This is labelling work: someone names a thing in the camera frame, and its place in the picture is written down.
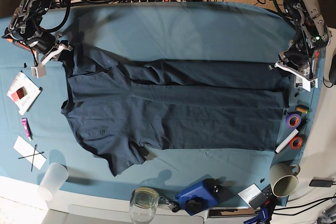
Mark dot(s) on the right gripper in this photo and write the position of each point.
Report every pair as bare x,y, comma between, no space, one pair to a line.
42,42

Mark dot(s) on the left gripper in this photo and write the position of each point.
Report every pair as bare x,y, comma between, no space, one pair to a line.
299,59

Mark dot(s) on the dark blue T-shirt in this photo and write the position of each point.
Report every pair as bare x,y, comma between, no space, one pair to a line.
115,118

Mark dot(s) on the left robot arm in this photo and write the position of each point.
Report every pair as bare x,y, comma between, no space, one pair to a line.
301,15

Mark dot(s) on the orange black utility knife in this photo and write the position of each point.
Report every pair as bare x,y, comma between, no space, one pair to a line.
19,44

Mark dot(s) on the purple tape roll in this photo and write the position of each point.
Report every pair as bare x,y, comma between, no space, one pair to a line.
293,120

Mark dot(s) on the white paper packet red square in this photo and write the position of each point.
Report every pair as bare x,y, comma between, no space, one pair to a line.
23,92

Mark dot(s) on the white marker pen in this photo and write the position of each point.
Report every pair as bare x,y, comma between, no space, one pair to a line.
286,141

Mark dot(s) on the red tape roll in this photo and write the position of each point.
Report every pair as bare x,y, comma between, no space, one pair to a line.
296,142

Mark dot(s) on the small purple tube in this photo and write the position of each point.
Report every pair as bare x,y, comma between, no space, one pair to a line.
26,128

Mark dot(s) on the black hairpin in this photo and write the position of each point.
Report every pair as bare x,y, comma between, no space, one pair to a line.
33,156
36,153

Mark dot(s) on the white paper card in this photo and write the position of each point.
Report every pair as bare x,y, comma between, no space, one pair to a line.
24,149

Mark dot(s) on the beige ceramic mug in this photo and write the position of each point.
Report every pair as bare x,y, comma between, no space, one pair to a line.
283,179

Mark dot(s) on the black power adapter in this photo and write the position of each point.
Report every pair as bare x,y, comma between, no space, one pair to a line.
318,182

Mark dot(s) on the translucent plastic cup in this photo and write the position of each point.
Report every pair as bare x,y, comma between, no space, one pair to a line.
52,181

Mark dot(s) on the black remote control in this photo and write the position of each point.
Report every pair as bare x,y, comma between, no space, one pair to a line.
265,195

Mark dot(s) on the white paper note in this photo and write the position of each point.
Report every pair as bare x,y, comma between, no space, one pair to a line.
249,193

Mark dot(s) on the blue clamp bottom edge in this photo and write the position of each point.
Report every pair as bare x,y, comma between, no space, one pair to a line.
264,214

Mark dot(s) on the blue box with black knob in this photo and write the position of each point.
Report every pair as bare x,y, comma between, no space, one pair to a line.
200,196

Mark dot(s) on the clear drinking glass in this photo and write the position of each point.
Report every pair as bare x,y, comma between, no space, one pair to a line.
143,205

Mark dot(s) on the small metal padlock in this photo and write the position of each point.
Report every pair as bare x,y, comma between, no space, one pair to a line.
172,205

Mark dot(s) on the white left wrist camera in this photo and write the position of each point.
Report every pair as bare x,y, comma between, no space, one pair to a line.
308,84

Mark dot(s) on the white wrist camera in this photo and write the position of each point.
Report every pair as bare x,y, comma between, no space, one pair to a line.
38,71
308,84

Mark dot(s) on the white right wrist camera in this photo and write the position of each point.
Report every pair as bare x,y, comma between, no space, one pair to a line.
38,71

